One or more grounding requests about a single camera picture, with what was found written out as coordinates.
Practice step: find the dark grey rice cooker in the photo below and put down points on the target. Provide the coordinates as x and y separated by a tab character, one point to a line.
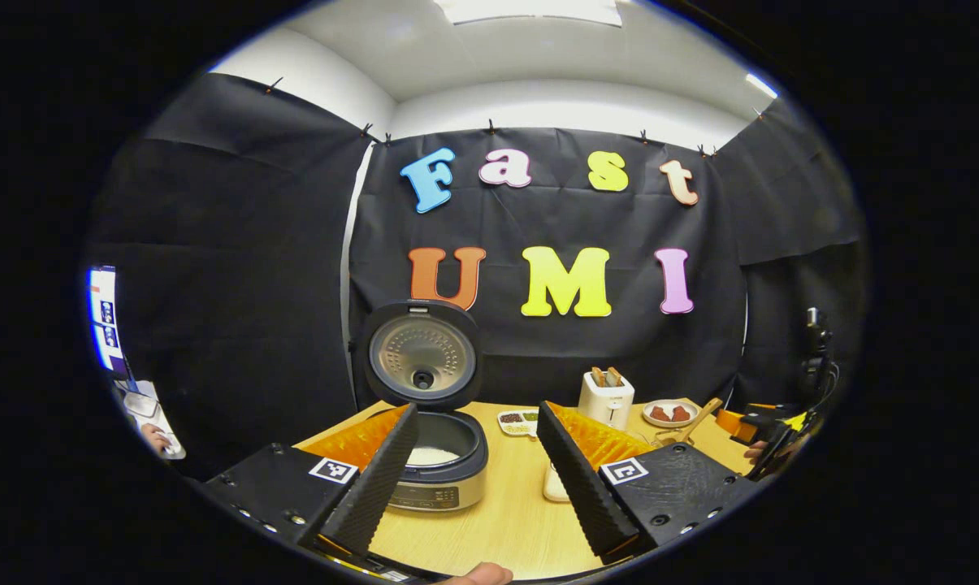
424	357

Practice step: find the white round plate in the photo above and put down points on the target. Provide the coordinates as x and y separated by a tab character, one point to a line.
670	424

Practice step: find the brown meat piece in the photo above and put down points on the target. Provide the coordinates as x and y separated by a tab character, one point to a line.
681	413
660	414

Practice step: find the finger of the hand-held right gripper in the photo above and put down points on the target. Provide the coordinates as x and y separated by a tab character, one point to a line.
733	422

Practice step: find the small ceiling light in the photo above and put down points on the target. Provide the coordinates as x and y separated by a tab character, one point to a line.
761	85

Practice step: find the white toaster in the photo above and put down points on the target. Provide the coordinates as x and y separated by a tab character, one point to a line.
607	406

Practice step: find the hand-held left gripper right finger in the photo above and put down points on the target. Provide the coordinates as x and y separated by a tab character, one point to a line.
582	483

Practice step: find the wooden spoon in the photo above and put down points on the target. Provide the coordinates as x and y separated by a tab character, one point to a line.
700	418

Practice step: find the brown toast slice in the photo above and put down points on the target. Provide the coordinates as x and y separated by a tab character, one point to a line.
615	376
598	377

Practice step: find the white divided dish of beans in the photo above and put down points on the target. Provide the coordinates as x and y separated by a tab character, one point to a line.
517	422

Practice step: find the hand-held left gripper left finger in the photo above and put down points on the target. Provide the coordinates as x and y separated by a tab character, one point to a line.
375	483

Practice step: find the clear box of rice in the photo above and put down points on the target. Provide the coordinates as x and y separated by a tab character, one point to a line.
554	487

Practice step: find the large ceiling light panel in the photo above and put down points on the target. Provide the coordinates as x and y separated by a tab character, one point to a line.
530	10

